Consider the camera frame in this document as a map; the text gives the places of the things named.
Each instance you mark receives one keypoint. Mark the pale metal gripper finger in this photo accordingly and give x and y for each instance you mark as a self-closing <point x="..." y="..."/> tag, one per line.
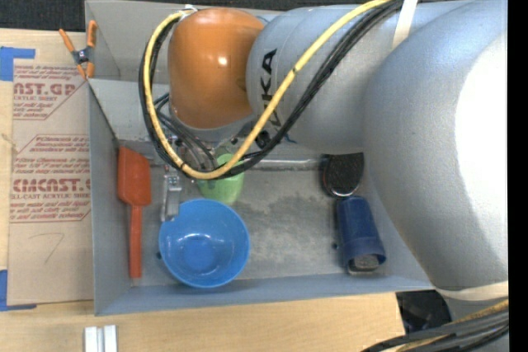
<point x="172" y="200"/>

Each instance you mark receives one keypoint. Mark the orange-red plastic scoop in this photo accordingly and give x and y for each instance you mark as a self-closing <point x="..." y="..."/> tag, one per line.
<point x="134" y="181"/>

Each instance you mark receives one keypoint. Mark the light green plastic cup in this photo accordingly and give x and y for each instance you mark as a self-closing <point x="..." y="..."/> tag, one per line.
<point x="224" y="189"/>

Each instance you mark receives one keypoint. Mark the blue plastic bowl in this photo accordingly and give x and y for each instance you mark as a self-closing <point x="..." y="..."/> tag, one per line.
<point x="204" y="245"/>

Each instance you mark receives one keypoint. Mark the grey metal bin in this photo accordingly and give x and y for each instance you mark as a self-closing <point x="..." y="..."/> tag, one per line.
<point x="288" y="226"/>

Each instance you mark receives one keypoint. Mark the brown cardboard board red print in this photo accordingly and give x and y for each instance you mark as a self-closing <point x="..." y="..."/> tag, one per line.
<point x="49" y="259"/>

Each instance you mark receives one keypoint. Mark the dark blue plastic cup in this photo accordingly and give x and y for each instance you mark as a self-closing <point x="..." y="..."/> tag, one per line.
<point x="356" y="226"/>

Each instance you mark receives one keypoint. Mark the grey rectangular block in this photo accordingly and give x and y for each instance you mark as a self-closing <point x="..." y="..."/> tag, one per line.
<point x="364" y="263"/>

